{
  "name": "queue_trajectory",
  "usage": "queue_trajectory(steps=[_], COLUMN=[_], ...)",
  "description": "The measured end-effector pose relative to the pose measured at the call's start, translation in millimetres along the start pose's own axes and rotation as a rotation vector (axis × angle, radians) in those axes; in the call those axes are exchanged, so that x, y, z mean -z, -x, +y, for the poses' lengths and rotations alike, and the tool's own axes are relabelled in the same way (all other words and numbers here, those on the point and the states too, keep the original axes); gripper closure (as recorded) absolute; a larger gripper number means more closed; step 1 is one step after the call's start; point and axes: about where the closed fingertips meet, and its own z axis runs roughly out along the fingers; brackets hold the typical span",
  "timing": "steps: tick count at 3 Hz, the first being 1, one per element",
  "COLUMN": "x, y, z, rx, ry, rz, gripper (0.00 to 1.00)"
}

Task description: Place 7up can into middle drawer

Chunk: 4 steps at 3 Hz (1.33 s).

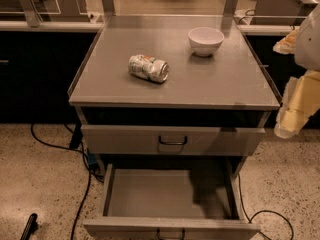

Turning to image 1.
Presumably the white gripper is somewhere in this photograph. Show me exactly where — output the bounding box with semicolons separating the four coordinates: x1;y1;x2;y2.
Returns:
273;4;320;139

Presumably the crushed 7up can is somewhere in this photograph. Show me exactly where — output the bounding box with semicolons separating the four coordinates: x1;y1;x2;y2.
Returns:
128;54;169;84

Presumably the grey metal drawer cabinet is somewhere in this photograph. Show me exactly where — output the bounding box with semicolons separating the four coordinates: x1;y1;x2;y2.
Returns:
67;14;284;240

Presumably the open middle drawer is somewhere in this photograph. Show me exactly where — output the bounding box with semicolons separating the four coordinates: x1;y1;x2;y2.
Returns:
83;162;260;240

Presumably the closed top drawer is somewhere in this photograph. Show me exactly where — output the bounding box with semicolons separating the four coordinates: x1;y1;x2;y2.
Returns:
81;125;265;156

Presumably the white ceramic bowl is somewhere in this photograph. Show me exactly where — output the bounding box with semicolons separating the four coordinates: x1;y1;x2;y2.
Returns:
188;27;224;57

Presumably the black cylindrical floor object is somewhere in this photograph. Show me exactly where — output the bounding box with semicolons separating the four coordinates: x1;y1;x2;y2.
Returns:
20;213;38;240

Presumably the black floor cable right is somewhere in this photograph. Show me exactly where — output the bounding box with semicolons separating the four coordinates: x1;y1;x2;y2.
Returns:
237;173;295;240

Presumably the black floor cable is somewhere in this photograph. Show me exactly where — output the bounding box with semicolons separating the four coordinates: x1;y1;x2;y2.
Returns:
237;173;295;240
30;123;105;240

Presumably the black floor cable left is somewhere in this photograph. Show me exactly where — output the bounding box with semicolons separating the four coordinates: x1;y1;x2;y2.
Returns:
30;123;105;240

